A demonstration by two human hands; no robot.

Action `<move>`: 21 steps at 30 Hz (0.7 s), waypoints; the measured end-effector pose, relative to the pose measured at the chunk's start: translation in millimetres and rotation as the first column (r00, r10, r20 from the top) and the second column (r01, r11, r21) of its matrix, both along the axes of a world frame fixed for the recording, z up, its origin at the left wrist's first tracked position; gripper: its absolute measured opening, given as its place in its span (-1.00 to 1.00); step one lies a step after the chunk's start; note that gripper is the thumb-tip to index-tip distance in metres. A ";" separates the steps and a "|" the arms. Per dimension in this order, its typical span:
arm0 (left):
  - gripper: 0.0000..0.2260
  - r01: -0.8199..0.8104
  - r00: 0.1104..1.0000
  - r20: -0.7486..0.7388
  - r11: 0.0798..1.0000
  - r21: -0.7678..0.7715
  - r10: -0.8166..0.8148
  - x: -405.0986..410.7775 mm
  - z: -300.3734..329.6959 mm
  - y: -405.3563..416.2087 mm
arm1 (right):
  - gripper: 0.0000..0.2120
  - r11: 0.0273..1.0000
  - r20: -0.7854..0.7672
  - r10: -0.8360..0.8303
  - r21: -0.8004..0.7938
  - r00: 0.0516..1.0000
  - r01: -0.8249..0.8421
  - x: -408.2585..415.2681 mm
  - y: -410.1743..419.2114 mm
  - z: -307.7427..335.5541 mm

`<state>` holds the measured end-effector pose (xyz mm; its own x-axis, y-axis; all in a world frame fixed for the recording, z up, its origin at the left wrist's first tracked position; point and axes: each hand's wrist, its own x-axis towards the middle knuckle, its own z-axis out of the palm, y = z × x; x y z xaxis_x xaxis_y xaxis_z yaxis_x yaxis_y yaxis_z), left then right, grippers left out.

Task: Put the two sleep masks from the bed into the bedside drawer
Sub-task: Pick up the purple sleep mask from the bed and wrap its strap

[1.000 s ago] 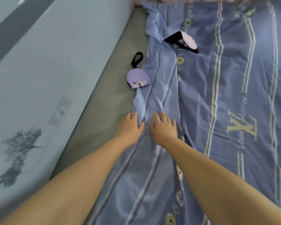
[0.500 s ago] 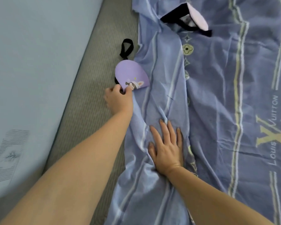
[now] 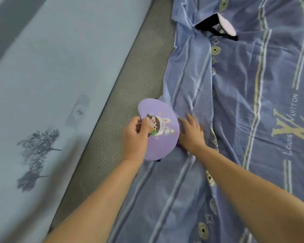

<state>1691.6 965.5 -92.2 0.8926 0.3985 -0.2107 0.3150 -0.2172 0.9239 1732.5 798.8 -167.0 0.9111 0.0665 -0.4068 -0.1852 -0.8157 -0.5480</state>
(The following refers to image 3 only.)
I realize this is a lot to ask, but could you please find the person's left hand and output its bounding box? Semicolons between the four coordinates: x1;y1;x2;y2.
122;116;151;163

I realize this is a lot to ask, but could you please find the person's right hand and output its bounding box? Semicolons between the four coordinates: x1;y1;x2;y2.
179;113;206;154

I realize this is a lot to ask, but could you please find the purple cartoon sleep mask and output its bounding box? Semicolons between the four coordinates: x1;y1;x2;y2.
137;98;180;163

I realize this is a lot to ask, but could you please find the person's left forearm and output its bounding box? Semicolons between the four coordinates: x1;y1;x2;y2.
44;159;145;243

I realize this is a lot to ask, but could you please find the person's right forearm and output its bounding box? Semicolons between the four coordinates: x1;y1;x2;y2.
192;145;304;243

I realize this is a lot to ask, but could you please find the grey mattress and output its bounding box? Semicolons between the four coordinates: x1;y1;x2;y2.
48;0;179;235

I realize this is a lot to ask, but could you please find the blue striped bed sheet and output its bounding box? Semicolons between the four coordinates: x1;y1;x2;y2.
107;0;304;243

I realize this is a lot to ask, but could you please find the black and white sleep mask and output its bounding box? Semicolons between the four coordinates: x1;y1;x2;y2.
194;12;239;42

